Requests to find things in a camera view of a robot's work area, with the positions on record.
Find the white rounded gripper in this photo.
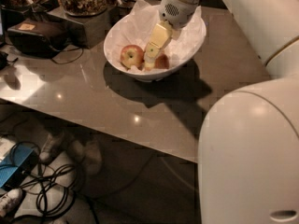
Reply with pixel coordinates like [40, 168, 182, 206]
[144, 0, 198, 70]

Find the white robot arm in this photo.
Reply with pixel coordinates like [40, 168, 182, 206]
[159, 0, 299, 224]

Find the white ceramic bowl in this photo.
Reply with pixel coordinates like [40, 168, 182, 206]
[103, 4, 207, 82]

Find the red apple at front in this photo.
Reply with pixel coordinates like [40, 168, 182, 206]
[155, 54, 169, 69]

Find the red apple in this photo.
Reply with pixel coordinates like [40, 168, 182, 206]
[120, 45, 144, 68]
[155, 54, 169, 69]

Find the red apple on left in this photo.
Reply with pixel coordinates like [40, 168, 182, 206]
[120, 45, 144, 68]

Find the white tissue paper liner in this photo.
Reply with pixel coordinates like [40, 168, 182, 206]
[114, 0, 203, 74]

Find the dark square jar stand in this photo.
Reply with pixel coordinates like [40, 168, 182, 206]
[48, 7, 117, 49]

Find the black VR headset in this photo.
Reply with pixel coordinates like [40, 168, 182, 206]
[7, 18, 69, 60]

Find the white shoe near table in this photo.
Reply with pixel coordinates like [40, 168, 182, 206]
[39, 132, 65, 164]

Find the blue box on floor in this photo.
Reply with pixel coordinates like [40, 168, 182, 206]
[0, 145, 36, 190]

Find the white shoe bottom left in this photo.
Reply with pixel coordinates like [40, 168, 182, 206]
[0, 189, 22, 217]

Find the black headset cable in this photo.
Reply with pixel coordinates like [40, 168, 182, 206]
[50, 45, 85, 65]

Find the black cable coil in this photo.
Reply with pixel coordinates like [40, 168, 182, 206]
[8, 140, 101, 224]

